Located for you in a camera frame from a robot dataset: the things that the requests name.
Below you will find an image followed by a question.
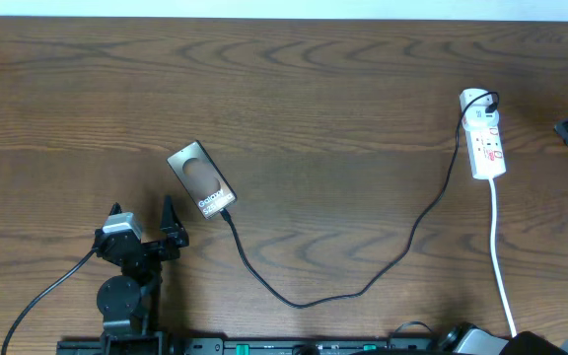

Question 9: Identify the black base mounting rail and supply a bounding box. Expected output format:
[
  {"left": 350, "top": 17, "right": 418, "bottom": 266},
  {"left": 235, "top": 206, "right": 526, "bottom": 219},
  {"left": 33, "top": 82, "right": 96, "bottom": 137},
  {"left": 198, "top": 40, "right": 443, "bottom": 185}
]
[{"left": 55, "top": 337, "right": 439, "bottom": 355}]

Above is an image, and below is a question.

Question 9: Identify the Galaxy S25 Ultra smartphone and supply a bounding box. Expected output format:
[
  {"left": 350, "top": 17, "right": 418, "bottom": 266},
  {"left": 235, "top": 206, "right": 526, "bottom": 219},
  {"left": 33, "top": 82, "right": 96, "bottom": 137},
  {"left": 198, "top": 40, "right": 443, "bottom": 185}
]
[{"left": 167, "top": 140, "right": 238, "bottom": 219}]

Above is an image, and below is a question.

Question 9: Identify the white power strip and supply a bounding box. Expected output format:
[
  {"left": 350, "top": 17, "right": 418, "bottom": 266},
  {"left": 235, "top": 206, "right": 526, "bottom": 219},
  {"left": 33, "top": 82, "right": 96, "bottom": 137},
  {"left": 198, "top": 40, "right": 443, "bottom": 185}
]
[{"left": 460, "top": 88, "right": 506, "bottom": 180}]

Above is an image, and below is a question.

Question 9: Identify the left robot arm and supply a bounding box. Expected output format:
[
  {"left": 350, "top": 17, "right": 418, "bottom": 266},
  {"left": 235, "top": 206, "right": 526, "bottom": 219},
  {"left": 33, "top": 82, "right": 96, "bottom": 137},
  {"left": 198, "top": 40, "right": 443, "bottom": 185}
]
[{"left": 93, "top": 195, "right": 189, "bottom": 354}]

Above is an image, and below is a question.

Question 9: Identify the black USB charging cable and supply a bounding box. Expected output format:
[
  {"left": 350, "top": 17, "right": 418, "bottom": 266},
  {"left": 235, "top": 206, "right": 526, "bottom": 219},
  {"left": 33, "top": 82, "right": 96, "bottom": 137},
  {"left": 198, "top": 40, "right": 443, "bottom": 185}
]
[{"left": 218, "top": 91, "right": 501, "bottom": 311}]

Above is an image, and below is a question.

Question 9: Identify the white power strip cord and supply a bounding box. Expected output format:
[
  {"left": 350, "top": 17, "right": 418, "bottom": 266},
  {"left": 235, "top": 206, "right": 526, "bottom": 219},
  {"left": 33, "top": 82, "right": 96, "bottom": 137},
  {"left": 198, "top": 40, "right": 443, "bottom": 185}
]
[{"left": 487, "top": 177, "right": 519, "bottom": 339}]

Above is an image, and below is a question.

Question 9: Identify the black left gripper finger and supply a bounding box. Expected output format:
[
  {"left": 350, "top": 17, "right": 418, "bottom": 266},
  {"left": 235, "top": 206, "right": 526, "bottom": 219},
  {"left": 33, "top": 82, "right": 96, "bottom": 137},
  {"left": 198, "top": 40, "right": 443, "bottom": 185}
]
[
  {"left": 160, "top": 195, "right": 189, "bottom": 248},
  {"left": 102, "top": 202, "right": 122, "bottom": 230}
]

